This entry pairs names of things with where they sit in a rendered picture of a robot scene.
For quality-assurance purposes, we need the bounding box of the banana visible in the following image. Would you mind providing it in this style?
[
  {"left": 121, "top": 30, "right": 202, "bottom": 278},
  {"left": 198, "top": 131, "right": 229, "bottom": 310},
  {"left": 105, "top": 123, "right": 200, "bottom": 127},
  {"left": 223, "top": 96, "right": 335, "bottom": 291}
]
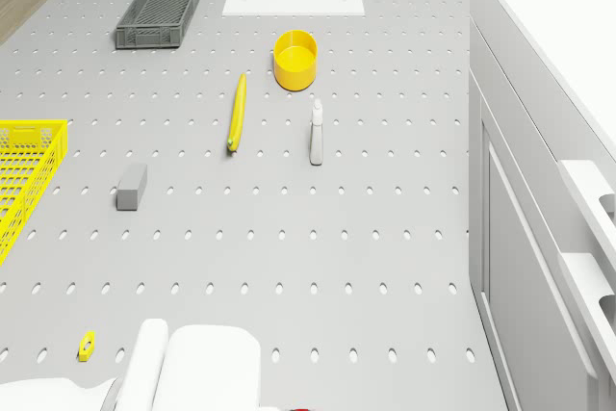
[{"left": 226, "top": 72, "right": 248, "bottom": 153}]

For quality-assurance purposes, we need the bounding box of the dark grey basket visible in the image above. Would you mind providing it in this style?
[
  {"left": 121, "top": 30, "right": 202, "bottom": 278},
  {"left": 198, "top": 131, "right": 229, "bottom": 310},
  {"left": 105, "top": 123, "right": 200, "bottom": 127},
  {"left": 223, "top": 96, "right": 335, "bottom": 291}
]
[{"left": 115, "top": 0, "right": 211, "bottom": 50}]

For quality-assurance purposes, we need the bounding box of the white cabinet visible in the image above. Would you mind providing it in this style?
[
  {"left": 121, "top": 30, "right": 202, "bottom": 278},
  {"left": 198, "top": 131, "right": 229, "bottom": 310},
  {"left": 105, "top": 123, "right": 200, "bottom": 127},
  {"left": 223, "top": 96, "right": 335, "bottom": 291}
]
[{"left": 469, "top": 0, "right": 616, "bottom": 411}]

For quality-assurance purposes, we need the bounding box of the small white bottle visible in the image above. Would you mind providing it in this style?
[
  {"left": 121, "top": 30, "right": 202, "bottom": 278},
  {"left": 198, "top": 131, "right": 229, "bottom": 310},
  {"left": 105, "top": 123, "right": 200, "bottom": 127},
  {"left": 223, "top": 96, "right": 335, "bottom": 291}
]
[{"left": 309, "top": 97, "right": 325, "bottom": 167}]

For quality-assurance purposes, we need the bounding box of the yellow basket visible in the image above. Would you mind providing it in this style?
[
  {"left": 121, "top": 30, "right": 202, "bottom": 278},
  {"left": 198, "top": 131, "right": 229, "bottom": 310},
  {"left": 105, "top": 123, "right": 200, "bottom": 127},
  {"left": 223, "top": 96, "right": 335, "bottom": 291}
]
[{"left": 0, "top": 118, "right": 69, "bottom": 267}]

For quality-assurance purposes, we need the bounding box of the grey cube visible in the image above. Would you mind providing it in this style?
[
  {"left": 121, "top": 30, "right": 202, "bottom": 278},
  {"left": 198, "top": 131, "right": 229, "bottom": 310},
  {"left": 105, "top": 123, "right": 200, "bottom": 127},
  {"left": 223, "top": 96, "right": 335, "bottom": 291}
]
[{"left": 115, "top": 163, "right": 149, "bottom": 212}]

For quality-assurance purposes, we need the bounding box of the small yellow nut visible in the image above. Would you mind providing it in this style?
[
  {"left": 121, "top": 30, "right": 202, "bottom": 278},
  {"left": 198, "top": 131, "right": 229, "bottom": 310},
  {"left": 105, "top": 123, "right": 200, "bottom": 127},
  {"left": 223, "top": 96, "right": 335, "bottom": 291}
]
[{"left": 76, "top": 330, "right": 96, "bottom": 362}]

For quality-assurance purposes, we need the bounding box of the yellow bowl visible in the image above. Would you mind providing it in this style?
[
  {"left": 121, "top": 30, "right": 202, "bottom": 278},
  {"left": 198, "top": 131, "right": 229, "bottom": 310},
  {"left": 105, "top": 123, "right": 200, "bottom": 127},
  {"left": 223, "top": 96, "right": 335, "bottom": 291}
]
[{"left": 273, "top": 30, "right": 319, "bottom": 92}]

